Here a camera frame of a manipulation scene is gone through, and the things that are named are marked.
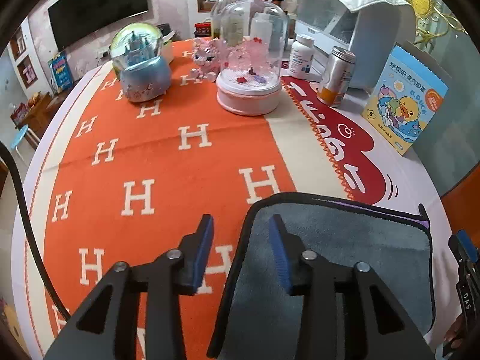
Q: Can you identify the purple grey microfiber towel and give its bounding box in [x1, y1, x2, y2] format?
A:
[207, 192, 435, 359]

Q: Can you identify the red white cartoon mat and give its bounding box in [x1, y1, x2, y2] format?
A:
[281, 76, 399, 205]

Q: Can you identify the orange H-pattern table runner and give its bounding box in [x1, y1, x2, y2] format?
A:
[32, 41, 347, 359]

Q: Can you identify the duck picture box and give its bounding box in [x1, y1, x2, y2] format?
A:
[362, 41, 451, 155]

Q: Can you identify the blue round stool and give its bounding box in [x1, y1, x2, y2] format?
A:
[10, 124, 41, 165]

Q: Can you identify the silver orange can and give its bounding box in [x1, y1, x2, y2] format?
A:
[317, 46, 356, 107]

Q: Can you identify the white pill bottle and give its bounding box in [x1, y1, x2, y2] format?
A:
[287, 34, 315, 80]

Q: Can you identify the blue poster board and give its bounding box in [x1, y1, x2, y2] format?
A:
[48, 51, 74, 94]

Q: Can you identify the white appliance with cloth cover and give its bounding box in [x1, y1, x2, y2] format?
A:
[295, 0, 416, 90]

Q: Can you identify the blue castle snow globe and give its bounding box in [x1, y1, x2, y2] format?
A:
[110, 22, 172, 103]

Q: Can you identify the pink block toy figure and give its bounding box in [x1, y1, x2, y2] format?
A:
[190, 37, 225, 82]

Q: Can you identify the pink glass dome ornament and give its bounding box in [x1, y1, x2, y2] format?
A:
[216, 0, 288, 116]

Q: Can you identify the red lidded pot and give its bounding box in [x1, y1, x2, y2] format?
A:
[193, 21, 212, 38]

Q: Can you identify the black flat television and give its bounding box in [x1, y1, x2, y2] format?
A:
[48, 0, 148, 51]

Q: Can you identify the glass bottle dark cap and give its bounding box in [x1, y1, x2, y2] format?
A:
[211, 0, 237, 38]

